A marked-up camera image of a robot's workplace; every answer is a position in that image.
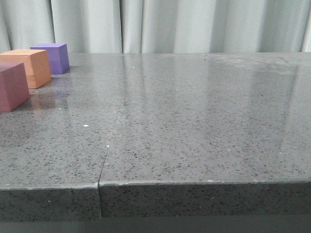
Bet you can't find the purple foam cube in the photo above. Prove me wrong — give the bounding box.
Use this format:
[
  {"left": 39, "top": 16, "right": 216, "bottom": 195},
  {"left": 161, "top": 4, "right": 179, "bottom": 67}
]
[{"left": 30, "top": 43, "right": 69, "bottom": 74}]

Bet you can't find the orange foam cube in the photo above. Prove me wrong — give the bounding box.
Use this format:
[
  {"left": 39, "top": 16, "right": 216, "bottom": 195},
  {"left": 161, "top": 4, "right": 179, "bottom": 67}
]
[{"left": 0, "top": 49, "right": 52, "bottom": 89}]

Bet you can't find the white pleated curtain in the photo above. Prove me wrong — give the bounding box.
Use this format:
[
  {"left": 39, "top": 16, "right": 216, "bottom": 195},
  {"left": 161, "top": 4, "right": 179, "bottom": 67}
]
[{"left": 0, "top": 0, "right": 311, "bottom": 53}]

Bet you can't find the pink foam cube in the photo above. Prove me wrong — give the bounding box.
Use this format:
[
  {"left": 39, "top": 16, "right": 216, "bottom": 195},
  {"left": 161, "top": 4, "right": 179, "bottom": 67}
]
[{"left": 0, "top": 62, "right": 30, "bottom": 112}]

